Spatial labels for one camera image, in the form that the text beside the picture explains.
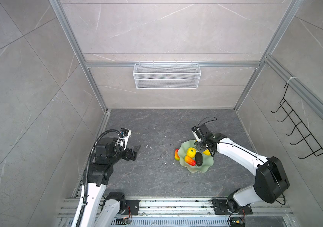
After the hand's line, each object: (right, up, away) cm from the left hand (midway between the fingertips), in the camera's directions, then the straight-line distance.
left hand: (130, 139), depth 71 cm
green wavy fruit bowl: (+45, -16, +15) cm, 50 cm away
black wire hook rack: (+84, +8, -4) cm, 84 cm away
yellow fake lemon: (+35, -11, +17) cm, 40 cm away
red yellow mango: (+26, -14, +18) cm, 34 cm away
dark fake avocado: (+40, -15, +17) cm, 46 cm away
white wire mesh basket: (+19, +42, +30) cm, 55 cm away
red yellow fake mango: (+34, -16, +17) cm, 41 cm away
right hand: (+41, -4, +17) cm, 45 cm away
